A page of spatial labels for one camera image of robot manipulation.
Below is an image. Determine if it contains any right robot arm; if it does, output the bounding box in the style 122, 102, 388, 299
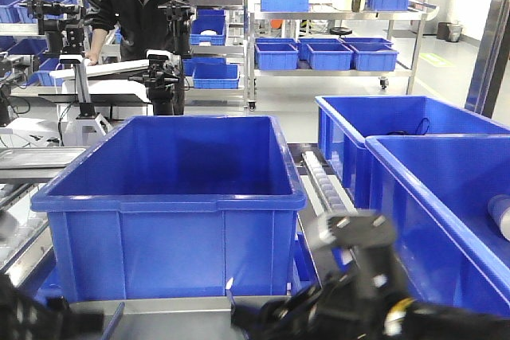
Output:
230, 210, 509, 339

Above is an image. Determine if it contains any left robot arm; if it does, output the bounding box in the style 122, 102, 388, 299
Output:
1, 274, 104, 339

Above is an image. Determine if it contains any right rear blue bin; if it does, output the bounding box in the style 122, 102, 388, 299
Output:
315, 96, 509, 208

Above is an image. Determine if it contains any front blue bin on shelf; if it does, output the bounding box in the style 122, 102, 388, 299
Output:
31, 115, 307, 303

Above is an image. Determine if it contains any person in black shirt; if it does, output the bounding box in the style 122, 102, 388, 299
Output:
85, 0, 192, 65

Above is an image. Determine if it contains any right near blue bin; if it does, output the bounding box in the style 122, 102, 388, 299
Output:
366, 135, 509, 317

